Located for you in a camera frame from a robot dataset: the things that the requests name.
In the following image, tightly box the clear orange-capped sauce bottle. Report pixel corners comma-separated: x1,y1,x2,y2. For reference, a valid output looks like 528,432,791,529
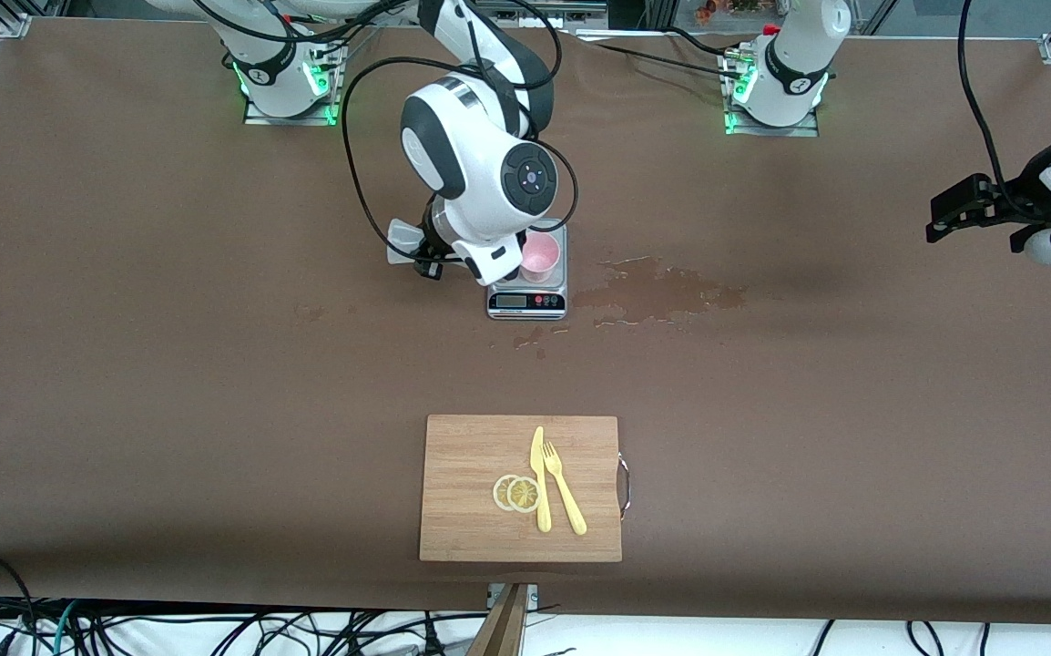
386,219,431,267

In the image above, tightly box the pink plastic cup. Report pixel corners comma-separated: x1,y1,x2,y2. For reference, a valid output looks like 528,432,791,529
521,232,562,284

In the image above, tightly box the silver digital kitchen scale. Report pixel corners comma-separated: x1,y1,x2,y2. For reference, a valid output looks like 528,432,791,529
486,217,569,321

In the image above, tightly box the small brown liquid spill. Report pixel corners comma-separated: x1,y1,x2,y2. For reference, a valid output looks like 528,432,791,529
491,325,570,360

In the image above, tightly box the bamboo cutting board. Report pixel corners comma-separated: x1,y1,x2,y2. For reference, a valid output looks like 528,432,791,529
418,415,632,563

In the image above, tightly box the large brown liquid spill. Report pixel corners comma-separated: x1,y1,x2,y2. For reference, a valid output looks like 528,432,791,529
571,256,747,327

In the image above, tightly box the yellow plastic knife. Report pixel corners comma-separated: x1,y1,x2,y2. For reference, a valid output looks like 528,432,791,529
530,425,553,534

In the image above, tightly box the grey power strip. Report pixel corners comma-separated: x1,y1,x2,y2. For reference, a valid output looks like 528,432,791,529
525,0,610,30

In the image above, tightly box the yellow plastic fork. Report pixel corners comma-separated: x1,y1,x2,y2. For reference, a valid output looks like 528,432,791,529
542,441,588,537

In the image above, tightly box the orange toy food pile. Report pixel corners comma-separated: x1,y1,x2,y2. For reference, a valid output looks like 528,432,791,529
694,0,763,25

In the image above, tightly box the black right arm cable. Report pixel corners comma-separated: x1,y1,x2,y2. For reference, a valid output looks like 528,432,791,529
341,0,581,267

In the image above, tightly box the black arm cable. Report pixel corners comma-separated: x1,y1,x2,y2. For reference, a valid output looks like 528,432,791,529
341,0,581,267
957,0,1009,192

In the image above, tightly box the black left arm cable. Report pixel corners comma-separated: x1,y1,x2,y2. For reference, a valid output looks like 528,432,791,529
957,0,1009,192

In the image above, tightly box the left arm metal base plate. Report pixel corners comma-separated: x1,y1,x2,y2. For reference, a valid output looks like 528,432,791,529
724,46,820,138

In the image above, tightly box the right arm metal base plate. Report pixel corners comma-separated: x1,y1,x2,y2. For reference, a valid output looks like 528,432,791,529
243,36,344,127

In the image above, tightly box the thin black cable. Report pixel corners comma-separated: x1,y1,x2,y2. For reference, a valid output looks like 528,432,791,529
667,26,738,57
594,42,747,81

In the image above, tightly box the wooden post with bracket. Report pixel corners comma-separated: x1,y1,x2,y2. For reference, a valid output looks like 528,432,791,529
466,583,540,656

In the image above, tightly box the teal cable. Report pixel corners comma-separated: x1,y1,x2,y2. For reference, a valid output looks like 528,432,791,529
50,600,82,656

